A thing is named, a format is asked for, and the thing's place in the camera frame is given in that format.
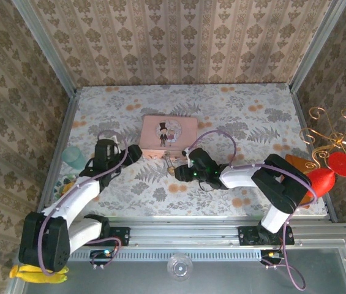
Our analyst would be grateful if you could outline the red hourglass-shaped plastic object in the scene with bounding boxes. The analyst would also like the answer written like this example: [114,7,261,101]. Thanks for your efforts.
[306,151,346,197]

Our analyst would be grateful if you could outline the small brass padlock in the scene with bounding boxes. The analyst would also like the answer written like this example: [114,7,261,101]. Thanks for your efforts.
[164,151,176,176]

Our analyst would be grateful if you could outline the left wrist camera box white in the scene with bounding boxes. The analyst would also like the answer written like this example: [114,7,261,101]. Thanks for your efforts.
[106,135,122,154]

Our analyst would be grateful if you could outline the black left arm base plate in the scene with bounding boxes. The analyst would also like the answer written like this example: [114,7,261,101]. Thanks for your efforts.
[75,226,131,247]

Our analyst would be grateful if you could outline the small black circuit board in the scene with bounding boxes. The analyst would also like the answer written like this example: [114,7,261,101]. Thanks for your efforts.
[259,249,287,266]
[89,249,116,266]

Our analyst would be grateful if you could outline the gold wire ornament stand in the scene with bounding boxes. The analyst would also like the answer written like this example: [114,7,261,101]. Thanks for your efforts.
[299,107,346,173]

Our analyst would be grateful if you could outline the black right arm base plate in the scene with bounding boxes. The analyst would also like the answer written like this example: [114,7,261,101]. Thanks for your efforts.
[237,225,295,246]

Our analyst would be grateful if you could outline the teal plastic cup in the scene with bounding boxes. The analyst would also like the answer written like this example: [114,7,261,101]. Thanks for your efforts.
[61,146,86,172]

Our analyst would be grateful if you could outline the yellow banana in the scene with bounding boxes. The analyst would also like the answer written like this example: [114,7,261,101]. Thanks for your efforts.
[18,264,70,275]
[9,265,69,284]

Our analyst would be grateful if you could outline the aluminium frame cross rail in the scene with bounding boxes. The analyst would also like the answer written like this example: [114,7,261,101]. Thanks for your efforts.
[21,214,346,249]

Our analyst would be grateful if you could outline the orange flat board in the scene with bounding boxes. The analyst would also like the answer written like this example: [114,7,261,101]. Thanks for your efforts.
[284,154,315,209]

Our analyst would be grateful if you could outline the aluminium corner post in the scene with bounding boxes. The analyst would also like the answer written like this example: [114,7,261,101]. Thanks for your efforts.
[288,0,346,93]
[10,0,79,96]

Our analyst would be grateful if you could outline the multicoloured small object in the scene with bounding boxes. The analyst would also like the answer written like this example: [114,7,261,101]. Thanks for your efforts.
[53,174,78,200]

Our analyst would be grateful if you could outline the pink tin box with couple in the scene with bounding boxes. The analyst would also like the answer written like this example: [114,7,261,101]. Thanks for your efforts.
[138,114,199,160]

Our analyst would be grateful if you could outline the slotted grey cable duct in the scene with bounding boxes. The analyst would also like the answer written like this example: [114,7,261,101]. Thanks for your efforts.
[68,249,263,262]

